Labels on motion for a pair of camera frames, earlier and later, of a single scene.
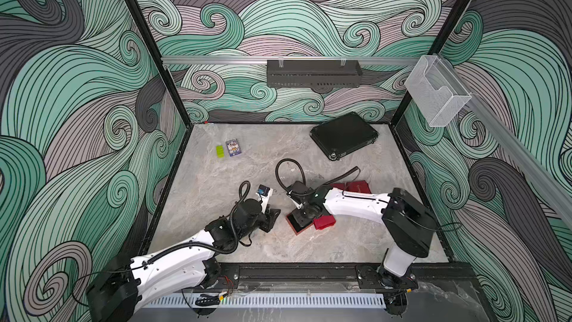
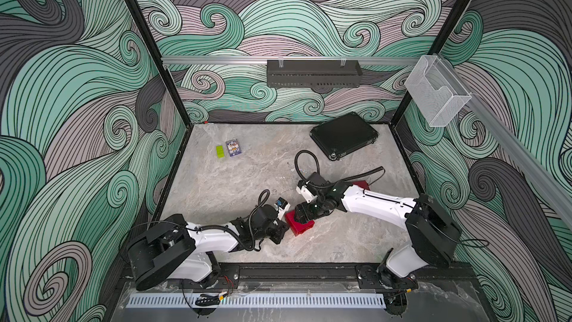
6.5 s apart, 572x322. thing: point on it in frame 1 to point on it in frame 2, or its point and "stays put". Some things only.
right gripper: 300,220 stays put
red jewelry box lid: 357,185 stays put
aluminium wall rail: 234,61 stays put
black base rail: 338,276 stays put
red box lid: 324,221 to 297,228
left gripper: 269,220 to 279,232
